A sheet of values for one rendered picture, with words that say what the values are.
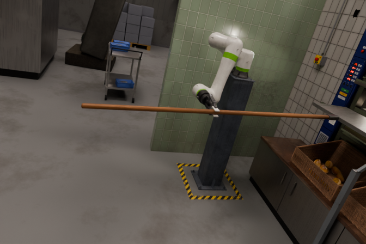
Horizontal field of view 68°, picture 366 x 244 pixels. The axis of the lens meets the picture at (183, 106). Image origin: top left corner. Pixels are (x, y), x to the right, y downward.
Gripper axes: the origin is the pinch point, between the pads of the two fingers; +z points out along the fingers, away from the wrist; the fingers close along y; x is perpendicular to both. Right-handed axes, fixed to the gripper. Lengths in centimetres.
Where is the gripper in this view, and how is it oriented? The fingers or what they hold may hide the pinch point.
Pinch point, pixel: (215, 111)
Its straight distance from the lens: 176.1
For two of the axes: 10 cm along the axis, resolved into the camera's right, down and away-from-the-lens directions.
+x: -9.6, -0.5, -2.9
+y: -1.7, 9.0, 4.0
